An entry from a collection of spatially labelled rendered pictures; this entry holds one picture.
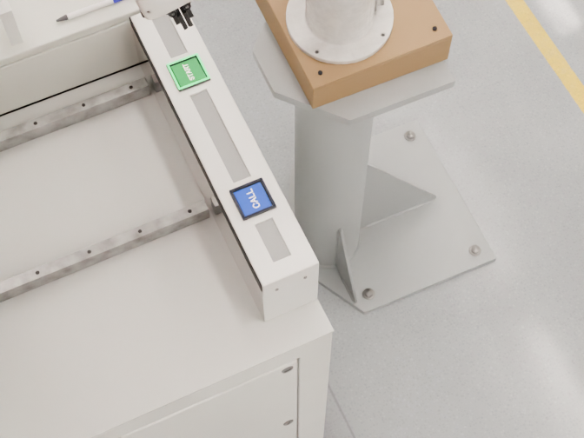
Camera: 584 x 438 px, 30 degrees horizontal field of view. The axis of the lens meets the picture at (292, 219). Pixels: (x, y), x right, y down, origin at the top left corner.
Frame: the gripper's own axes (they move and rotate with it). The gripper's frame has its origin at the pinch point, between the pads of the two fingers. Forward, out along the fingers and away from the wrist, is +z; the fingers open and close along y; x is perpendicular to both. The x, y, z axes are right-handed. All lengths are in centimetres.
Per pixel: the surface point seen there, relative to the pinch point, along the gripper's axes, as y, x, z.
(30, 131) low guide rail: -32.5, 8.0, 20.6
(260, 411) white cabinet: -20, -46, 51
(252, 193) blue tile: -3.1, -25.1, 14.8
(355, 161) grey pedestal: 18, -4, 66
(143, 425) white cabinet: -35, -46, 28
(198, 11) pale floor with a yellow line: 4, 83, 115
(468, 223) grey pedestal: 39, -7, 121
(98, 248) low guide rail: -29.6, -18.2, 20.8
